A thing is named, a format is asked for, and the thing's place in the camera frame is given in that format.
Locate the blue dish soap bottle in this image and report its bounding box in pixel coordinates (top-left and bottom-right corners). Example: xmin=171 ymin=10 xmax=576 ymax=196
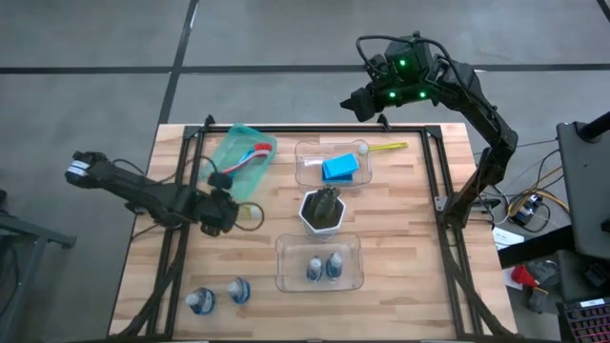
xmin=306 ymin=255 xmax=324 ymax=283
xmin=225 ymin=276 xmax=253 ymax=305
xmin=184 ymin=286 xmax=217 ymax=316
xmin=325 ymin=251 xmax=344 ymax=281

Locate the grey metal stand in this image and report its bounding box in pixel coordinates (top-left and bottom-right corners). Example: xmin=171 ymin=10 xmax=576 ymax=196
xmin=0 ymin=189 xmax=77 ymax=343

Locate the white paper sheet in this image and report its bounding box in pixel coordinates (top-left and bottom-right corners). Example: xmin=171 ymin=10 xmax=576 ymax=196
xmin=493 ymin=226 xmax=525 ymax=252

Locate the backlit computer keyboard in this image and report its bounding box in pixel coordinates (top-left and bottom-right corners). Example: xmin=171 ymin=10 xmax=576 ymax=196
xmin=556 ymin=297 xmax=610 ymax=343

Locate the black equipment cart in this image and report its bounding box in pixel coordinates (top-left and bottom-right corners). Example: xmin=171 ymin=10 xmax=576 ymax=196
xmin=556 ymin=111 xmax=610 ymax=261

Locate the small electronics box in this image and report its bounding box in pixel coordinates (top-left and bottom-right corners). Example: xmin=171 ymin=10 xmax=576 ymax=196
xmin=508 ymin=192 xmax=544 ymax=228

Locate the clear plastic bin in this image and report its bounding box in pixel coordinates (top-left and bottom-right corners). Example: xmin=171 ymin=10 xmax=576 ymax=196
xmin=274 ymin=232 xmax=366 ymax=293
xmin=294 ymin=138 xmax=374 ymax=188

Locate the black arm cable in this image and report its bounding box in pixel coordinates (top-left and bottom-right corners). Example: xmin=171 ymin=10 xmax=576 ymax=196
xmin=355 ymin=32 xmax=458 ymax=77
xmin=112 ymin=152 xmax=266 ymax=233

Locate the black aluminium table frame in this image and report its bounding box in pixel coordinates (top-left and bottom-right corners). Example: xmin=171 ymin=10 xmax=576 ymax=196
xmin=112 ymin=113 xmax=514 ymax=340

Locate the teal translucent plastic bin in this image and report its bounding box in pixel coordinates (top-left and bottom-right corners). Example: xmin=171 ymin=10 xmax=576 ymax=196
xmin=198 ymin=122 xmax=279 ymax=201

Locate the red cloth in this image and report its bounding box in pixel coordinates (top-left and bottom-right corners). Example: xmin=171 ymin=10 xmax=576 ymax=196
xmin=509 ymin=264 xmax=540 ymax=289

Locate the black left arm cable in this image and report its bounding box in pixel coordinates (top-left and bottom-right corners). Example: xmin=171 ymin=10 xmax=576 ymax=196
xmin=112 ymin=152 xmax=266 ymax=233

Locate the bundle of floor cables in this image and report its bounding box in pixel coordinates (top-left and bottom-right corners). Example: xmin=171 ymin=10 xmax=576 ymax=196
xmin=471 ymin=140 xmax=573 ymax=234

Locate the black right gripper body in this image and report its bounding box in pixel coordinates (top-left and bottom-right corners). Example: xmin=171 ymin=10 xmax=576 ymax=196
xmin=364 ymin=35 xmax=439 ymax=109

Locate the red dish brush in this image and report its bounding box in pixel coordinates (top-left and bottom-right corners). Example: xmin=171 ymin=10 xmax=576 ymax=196
xmin=219 ymin=141 xmax=275 ymax=176

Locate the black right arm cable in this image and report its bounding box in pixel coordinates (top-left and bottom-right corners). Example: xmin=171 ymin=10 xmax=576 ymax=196
xmin=355 ymin=32 xmax=458 ymax=77

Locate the white hexagonal plant pot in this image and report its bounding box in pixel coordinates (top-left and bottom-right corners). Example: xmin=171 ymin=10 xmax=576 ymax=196
xmin=297 ymin=189 xmax=347 ymax=239

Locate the green cactus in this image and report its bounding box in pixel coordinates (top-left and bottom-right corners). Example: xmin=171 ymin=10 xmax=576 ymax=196
xmin=303 ymin=185 xmax=342 ymax=228

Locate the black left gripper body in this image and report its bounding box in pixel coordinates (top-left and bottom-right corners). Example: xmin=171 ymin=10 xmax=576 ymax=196
xmin=197 ymin=189 xmax=239 ymax=238

